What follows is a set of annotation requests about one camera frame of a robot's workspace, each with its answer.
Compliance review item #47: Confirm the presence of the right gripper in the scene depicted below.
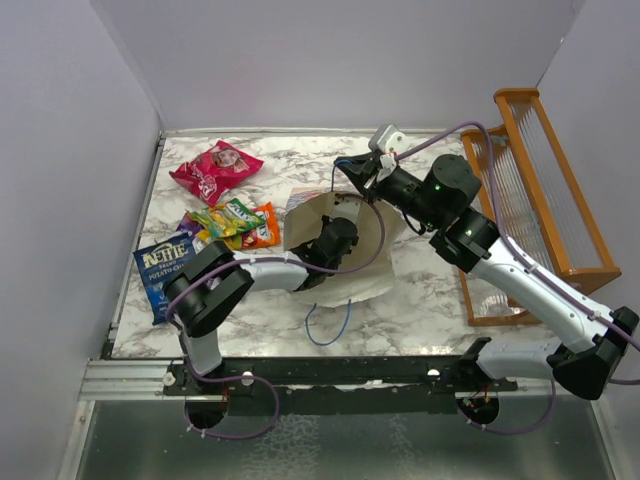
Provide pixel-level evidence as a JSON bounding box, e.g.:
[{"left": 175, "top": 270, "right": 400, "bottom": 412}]
[{"left": 335, "top": 152, "right": 442, "bottom": 231}]

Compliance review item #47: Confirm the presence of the checkered paper bag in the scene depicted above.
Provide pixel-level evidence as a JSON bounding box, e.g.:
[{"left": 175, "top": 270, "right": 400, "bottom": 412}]
[{"left": 282, "top": 157, "right": 406, "bottom": 347}]

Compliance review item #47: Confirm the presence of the orange Savoria snack packet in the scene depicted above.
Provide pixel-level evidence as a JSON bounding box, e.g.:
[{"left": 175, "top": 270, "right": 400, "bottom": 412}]
[{"left": 233, "top": 202, "right": 281, "bottom": 250}]

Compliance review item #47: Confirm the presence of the green Savoria snack packet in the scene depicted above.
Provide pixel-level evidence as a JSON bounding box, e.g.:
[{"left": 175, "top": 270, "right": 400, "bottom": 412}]
[{"left": 187, "top": 198, "right": 265, "bottom": 239}]

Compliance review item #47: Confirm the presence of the yellow snack packet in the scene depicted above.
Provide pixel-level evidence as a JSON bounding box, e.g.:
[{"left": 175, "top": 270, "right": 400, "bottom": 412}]
[{"left": 192, "top": 235, "right": 242, "bottom": 253}]

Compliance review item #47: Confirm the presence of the red snack bag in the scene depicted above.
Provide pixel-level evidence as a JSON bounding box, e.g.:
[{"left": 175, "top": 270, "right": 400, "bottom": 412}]
[{"left": 169, "top": 141, "right": 264, "bottom": 206}]

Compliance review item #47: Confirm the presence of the purple candy bag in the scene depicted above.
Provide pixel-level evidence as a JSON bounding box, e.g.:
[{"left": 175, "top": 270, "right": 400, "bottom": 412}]
[{"left": 176, "top": 213, "right": 208, "bottom": 249}]

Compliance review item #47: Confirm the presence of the blue kettle chips bag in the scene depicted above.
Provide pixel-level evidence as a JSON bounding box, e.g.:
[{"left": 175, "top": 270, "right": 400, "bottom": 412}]
[{"left": 133, "top": 232, "right": 195, "bottom": 325}]

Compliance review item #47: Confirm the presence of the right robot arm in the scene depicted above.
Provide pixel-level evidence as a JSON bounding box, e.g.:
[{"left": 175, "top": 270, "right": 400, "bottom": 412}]
[{"left": 334, "top": 152, "right": 639, "bottom": 400}]

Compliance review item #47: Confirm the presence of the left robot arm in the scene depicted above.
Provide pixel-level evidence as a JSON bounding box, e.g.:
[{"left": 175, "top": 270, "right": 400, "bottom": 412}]
[{"left": 163, "top": 217, "right": 358, "bottom": 395}]

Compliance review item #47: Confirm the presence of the orange wooden rack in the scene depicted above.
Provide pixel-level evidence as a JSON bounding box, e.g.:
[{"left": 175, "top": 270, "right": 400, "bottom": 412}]
[{"left": 460, "top": 88, "right": 621, "bottom": 295}]

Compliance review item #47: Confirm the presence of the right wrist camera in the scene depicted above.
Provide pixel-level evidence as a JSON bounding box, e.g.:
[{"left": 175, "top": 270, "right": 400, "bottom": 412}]
[{"left": 368, "top": 124, "right": 406, "bottom": 182}]

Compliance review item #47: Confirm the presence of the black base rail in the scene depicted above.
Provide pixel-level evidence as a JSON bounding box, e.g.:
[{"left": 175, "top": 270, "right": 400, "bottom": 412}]
[{"left": 163, "top": 354, "right": 517, "bottom": 427}]

